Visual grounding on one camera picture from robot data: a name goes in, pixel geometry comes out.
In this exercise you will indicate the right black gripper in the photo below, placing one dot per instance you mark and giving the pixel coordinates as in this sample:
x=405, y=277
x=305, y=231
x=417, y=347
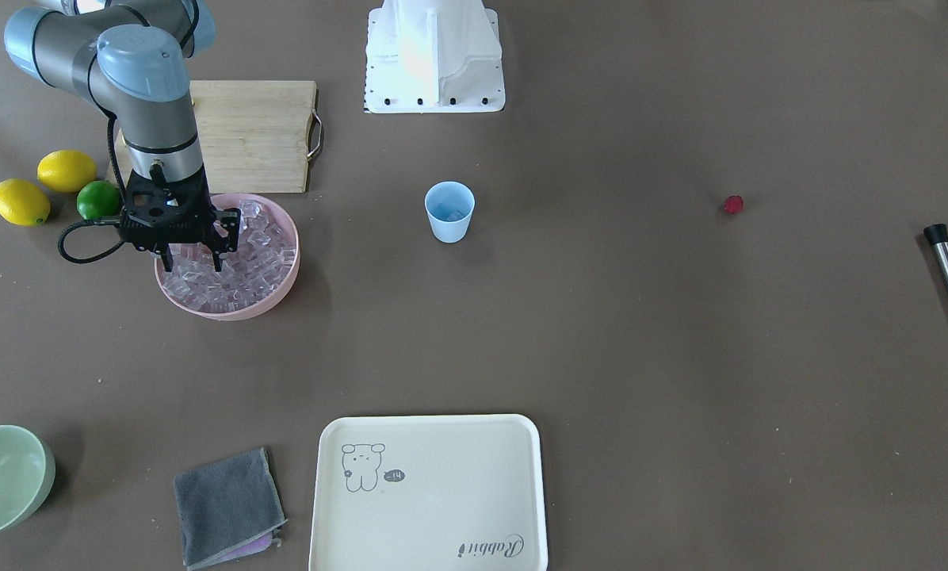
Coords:
x=227, y=223

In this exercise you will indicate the clear ice cubes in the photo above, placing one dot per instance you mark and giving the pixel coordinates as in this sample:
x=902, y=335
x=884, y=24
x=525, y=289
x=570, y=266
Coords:
x=244, y=270

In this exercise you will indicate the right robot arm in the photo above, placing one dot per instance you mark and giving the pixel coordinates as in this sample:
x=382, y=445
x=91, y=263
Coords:
x=127, y=58

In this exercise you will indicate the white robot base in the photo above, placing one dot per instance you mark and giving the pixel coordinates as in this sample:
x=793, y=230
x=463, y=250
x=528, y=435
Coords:
x=433, y=57

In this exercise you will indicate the light blue cup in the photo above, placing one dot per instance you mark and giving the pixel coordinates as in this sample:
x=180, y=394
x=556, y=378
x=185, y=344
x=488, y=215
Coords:
x=449, y=208

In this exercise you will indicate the pink bowl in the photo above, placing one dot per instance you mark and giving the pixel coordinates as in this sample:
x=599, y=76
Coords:
x=280, y=277

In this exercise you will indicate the green lime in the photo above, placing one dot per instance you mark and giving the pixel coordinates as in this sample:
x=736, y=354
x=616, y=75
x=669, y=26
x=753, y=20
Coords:
x=98, y=199

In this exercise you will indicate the wooden cutting board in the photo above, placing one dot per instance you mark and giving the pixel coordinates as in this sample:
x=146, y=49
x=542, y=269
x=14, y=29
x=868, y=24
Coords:
x=227, y=136

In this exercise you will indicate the yellow lemon far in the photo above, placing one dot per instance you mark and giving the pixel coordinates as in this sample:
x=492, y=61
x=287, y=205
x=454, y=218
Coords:
x=66, y=171

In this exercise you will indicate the yellow lemon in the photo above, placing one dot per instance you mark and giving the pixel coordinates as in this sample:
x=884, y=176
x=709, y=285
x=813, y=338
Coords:
x=66, y=171
x=22, y=203

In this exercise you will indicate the yellow lemon near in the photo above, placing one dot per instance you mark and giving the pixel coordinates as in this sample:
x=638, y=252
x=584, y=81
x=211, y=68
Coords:
x=22, y=203

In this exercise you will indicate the grey folded cloth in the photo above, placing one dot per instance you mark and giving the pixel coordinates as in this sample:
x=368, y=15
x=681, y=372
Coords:
x=228, y=509

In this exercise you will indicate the green bowl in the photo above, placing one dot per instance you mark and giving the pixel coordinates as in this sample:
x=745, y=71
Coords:
x=27, y=474

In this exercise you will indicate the cream rabbit tray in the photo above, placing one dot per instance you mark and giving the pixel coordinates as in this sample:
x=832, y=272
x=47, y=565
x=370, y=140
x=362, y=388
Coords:
x=446, y=492

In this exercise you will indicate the red strawberry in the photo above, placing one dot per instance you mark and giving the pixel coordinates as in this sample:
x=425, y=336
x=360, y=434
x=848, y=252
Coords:
x=733, y=205

